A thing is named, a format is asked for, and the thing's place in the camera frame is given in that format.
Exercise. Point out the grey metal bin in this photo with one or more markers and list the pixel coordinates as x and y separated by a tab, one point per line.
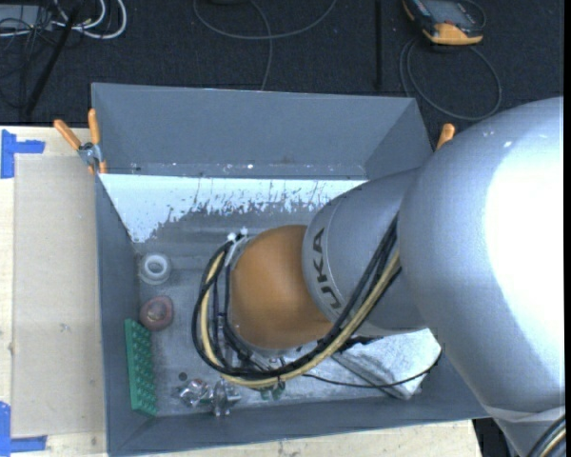
247	131

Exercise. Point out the white cloth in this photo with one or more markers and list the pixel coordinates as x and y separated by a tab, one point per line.
392	362

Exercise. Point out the pale cardboard board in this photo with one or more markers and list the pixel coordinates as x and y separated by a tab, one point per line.
52	279

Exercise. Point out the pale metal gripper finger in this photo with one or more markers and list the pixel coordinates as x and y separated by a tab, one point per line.
192	394
225	398

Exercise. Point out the clear plastic cup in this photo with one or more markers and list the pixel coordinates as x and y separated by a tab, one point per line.
155	268

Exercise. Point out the green studded flat block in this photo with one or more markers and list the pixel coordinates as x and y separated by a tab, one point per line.
140	364

